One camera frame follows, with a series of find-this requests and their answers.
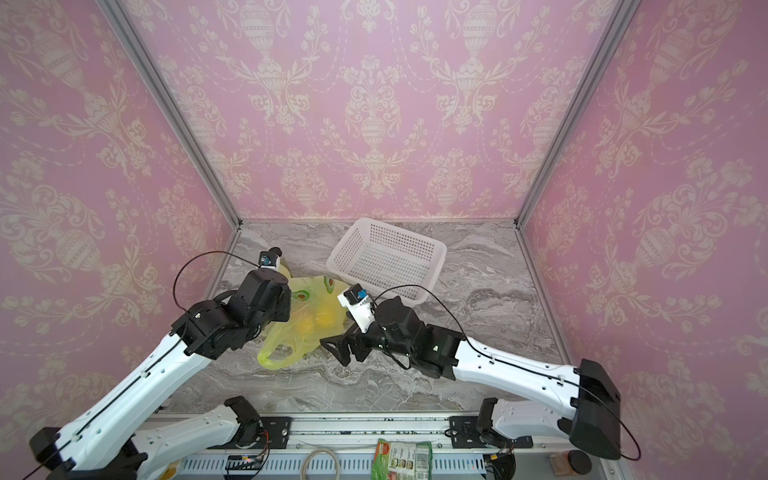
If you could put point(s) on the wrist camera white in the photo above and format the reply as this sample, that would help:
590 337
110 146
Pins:
358 302
270 259

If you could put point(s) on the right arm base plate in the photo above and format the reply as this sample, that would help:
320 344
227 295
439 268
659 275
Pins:
473 432

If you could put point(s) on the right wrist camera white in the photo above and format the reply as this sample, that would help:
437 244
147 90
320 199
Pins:
358 302

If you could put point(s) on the green snack packet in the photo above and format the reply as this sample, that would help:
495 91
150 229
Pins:
395 460

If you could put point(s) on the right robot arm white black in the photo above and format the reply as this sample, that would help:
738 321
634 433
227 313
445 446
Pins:
583 398

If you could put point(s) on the yellow-green plastic bag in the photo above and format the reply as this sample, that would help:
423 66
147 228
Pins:
315 314

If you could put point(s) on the small circuit board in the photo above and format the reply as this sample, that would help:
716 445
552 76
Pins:
244 462

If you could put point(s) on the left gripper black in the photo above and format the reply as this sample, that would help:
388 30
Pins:
286 304

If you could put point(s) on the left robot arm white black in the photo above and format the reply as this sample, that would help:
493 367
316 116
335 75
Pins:
105 442

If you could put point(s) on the white plastic basket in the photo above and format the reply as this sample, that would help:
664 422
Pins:
388 260

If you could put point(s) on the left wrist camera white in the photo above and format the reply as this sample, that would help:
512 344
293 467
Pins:
270 259

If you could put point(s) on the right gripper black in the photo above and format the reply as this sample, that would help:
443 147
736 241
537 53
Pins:
353 341

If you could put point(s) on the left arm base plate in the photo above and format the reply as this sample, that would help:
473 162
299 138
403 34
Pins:
274 431

